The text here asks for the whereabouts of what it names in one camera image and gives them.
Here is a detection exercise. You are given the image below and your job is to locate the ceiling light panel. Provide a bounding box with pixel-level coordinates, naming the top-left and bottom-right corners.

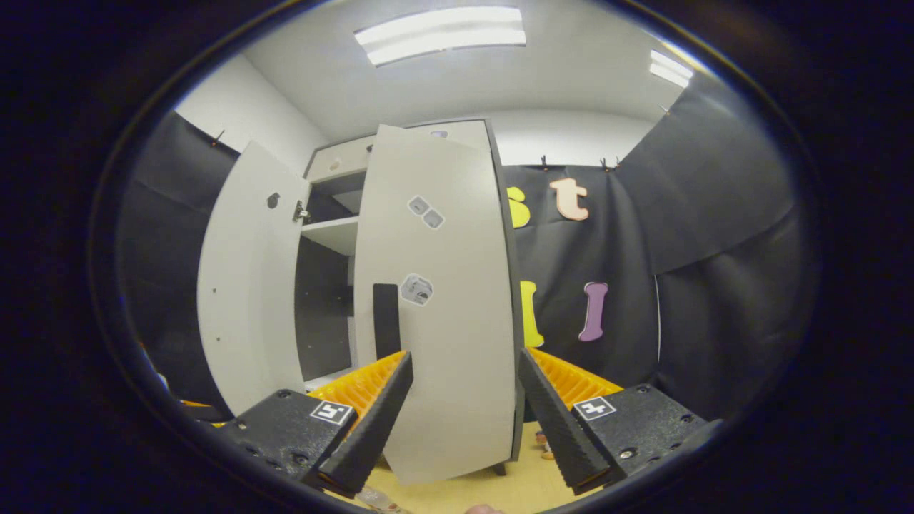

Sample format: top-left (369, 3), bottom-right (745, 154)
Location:
top-left (353, 7), bottom-right (527, 67)
top-left (648, 49), bottom-right (695, 89)

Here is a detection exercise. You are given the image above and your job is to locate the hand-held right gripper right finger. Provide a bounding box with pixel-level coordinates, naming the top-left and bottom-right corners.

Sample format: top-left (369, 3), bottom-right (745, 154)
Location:
top-left (517, 347), bottom-right (722, 497)

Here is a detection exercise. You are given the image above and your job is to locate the black backdrop cloth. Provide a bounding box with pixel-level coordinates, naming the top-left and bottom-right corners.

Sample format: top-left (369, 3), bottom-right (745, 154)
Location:
top-left (114, 68), bottom-right (808, 429)

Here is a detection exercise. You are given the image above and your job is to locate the white cabinet door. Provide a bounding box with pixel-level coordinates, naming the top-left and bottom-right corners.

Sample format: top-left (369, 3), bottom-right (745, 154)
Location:
top-left (353, 125), bottom-right (520, 486)
top-left (196, 141), bottom-right (312, 416)

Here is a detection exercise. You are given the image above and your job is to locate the black door handle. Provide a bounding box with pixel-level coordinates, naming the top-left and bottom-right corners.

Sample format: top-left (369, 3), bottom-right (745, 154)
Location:
top-left (373, 283), bottom-right (401, 359)

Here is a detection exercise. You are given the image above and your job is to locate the white and grey cabinet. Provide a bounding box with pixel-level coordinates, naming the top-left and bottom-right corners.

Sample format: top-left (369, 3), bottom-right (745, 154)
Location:
top-left (293, 118), bottom-right (527, 475)

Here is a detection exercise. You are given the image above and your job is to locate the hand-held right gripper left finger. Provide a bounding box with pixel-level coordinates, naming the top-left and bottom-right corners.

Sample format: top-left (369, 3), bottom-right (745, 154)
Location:
top-left (228, 350), bottom-right (415, 499)

